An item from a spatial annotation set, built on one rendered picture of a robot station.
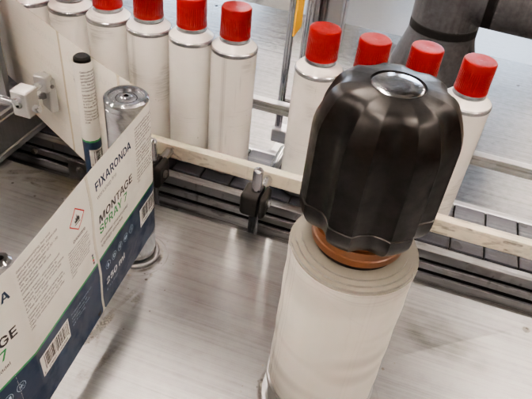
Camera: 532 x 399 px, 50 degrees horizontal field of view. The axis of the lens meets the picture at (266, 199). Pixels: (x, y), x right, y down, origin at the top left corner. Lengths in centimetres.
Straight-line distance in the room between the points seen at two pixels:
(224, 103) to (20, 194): 25
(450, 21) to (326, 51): 44
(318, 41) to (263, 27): 65
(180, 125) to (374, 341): 40
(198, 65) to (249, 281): 25
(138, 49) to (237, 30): 12
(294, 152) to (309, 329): 31
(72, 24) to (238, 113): 22
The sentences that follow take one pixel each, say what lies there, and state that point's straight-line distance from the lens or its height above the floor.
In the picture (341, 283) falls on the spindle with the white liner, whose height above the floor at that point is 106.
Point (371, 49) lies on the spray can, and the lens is 59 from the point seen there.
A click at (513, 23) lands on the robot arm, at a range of 100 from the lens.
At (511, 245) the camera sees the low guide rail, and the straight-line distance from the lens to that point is 67.
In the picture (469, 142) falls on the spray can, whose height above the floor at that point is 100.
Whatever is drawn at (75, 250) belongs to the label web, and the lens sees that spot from 43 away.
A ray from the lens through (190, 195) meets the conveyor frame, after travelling 71.
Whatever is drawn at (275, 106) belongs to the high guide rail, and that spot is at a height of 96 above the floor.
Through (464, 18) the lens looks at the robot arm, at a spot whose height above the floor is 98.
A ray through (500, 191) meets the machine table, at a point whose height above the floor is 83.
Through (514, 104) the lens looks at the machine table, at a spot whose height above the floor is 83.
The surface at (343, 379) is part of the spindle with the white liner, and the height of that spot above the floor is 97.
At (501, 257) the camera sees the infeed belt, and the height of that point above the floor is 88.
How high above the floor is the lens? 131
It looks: 40 degrees down
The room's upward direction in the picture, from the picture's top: 7 degrees clockwise
